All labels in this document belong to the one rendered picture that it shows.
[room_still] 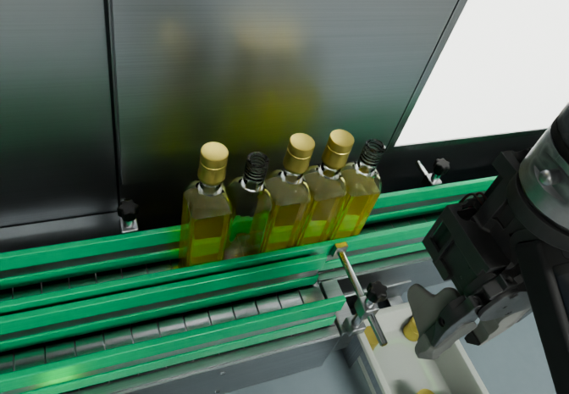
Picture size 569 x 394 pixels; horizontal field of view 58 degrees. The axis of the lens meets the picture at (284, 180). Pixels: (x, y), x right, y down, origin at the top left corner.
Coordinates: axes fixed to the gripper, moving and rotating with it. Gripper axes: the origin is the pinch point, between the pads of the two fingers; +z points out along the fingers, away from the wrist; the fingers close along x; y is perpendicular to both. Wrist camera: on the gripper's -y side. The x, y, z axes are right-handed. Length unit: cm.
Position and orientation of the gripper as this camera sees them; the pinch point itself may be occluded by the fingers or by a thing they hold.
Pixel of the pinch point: (453, 349)
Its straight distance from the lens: 52.9
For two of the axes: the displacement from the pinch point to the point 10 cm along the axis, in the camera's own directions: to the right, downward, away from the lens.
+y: -3.3, -7.5, 5.8
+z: -2.0, 6.6, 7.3
